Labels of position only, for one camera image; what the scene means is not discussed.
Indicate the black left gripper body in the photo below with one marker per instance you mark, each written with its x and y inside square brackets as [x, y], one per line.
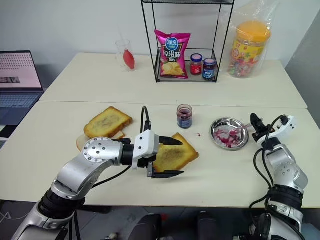
[150, 162]

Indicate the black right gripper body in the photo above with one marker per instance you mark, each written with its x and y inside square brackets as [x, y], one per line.
[265, 132]

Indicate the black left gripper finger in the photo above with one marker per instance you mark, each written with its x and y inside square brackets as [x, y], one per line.
[166, 174]
[171, 141]

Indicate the small jam-smeared spoon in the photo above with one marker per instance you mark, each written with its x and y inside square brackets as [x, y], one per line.
[236, 131]

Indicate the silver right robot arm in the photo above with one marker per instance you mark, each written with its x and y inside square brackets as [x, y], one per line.
[285, 172]

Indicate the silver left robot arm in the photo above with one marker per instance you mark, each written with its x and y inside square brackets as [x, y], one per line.
[75, 170]

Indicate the toasted bread slice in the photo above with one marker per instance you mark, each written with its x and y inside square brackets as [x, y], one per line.
[175, 155]
[119, 135]
[107, 122]

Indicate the open glass jam jar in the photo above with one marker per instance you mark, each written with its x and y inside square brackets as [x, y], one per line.
[184, 117]

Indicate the blue jam jar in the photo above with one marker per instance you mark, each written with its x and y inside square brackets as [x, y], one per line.
[208, 70]

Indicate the red jam jar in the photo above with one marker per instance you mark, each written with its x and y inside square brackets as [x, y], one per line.
[196, 65]

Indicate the round steel dish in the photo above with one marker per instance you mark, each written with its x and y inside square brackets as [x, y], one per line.
[228, 135]

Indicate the dark rounded shape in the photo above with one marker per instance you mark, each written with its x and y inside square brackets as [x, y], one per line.
[148, 226]
[207, 225]

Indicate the orange-lidded candy jar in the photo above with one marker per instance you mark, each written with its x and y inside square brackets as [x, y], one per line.
[248, 50]

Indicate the pink potato chips bag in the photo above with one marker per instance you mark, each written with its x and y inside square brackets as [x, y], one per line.
[173, 55]

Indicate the red rubber bulb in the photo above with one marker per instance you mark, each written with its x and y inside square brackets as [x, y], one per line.
[129, 58]

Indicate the clear drinking glass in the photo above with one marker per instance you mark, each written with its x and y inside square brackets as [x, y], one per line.
[122, 50]

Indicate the candy jar in plastic bag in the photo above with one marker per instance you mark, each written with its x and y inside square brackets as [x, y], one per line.
[260, 15]

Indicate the open laptop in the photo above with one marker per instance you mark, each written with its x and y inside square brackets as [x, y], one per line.
[17, 82]

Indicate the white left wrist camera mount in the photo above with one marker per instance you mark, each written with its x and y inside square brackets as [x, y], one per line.
[146, 143]

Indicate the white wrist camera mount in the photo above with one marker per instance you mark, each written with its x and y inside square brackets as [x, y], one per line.
[287, 126]
[146, 143]

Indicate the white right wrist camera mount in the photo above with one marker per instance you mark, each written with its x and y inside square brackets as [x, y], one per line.
[287, 126]

